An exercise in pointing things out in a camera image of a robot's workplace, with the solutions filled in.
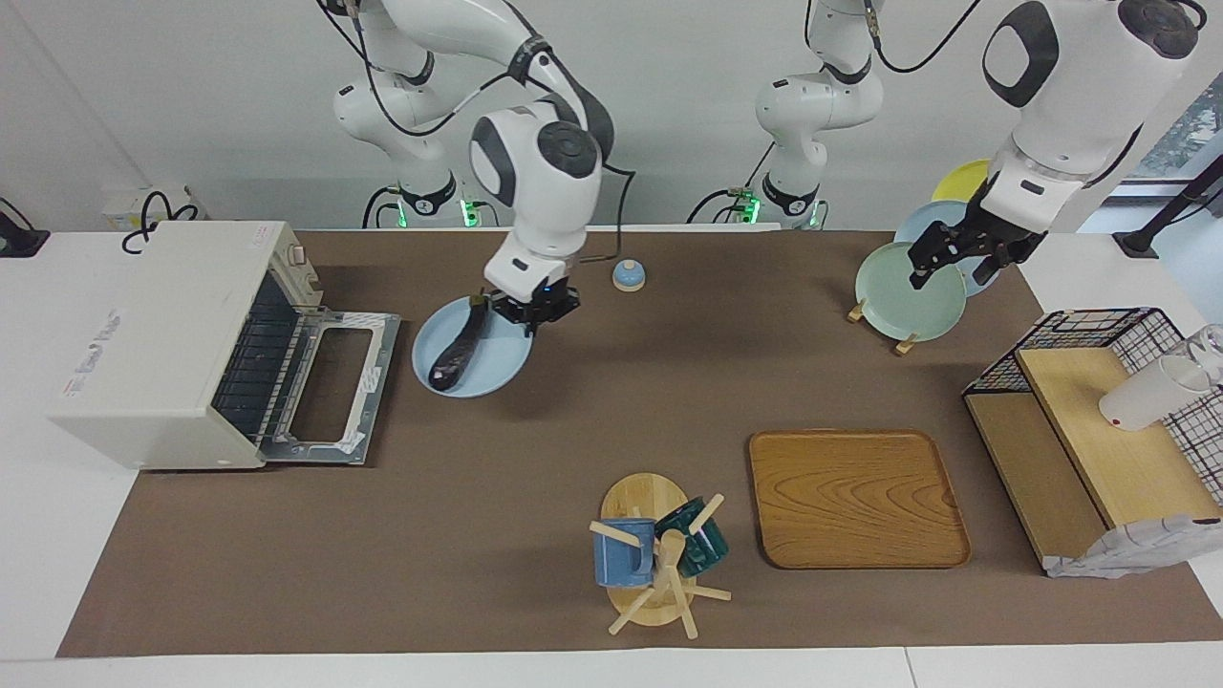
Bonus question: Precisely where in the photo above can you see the dark purple eggplant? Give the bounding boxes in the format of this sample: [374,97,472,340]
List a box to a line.
[429,294,491,389]

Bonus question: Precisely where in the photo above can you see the cream toaster oven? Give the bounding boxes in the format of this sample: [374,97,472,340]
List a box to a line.
[48,222,402,471]

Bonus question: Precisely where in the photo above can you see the light blue racked plate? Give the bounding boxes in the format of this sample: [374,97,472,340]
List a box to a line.
[893,201,995,297]

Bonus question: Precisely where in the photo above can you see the pale green plate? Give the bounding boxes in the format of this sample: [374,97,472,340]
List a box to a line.
[855,242,968,342]

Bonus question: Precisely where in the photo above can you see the yellow plate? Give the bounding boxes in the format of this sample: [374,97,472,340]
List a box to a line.
[932,160,995,204]

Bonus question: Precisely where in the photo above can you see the wooden plate rack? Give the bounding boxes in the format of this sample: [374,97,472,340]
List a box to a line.
[848,301,918,356]

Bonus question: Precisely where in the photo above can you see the brown table mat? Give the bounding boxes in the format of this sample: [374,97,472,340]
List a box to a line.
[57,229,1223,658]

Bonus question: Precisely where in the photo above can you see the black stand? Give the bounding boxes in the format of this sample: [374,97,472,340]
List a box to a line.
[1113,158,1223,259]

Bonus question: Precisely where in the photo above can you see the white cup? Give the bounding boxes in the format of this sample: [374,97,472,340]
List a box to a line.
[1099,355,1207,431]

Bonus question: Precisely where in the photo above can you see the wooden mug tree stand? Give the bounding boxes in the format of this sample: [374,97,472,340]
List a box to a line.
[590,472,733,639]

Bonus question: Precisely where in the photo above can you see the wooden step shelf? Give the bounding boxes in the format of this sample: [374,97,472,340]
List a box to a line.
[963,346,1223,574]

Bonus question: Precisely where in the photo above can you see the clear glass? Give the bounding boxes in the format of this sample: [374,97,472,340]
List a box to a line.
[1190,325,1223,383]

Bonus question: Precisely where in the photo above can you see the blue mug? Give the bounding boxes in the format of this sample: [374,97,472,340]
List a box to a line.
[593,519,657,588]

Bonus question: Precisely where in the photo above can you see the rectangular wooden tray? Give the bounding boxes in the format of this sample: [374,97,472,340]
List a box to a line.
[748,430,972,570]

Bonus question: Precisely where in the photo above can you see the dark green mug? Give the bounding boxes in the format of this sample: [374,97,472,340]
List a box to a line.
[654,497,730,577]

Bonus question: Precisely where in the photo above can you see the marble patterned cloth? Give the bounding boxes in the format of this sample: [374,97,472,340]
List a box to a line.
[1046,514,1223,580]

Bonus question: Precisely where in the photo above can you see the white box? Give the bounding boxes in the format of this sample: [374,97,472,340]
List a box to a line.
[103,186,211,232]

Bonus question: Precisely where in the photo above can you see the black desk device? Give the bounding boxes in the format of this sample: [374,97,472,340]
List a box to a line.
[0,196,51,257]

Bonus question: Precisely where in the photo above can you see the black wire basket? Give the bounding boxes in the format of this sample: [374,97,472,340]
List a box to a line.
[963,308,1223,507]

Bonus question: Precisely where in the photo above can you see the black base cable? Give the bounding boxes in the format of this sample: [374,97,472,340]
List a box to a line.
[361,184,404,230]
[688,143,775,226]

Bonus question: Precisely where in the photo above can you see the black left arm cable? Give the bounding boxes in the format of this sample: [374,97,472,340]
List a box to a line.
[863,0,987,75]

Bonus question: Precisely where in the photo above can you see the black looped cable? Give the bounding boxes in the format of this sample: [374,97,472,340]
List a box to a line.
[121,191,200,255]

